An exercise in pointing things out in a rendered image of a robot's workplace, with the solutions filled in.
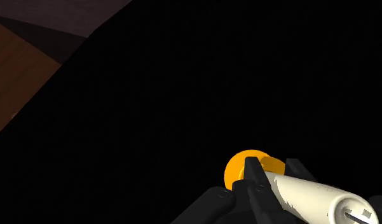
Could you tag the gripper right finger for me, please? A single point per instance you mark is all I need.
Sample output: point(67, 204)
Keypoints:
point(297, 170)

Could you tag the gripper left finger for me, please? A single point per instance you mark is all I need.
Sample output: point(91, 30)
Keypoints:
point(255, 192)

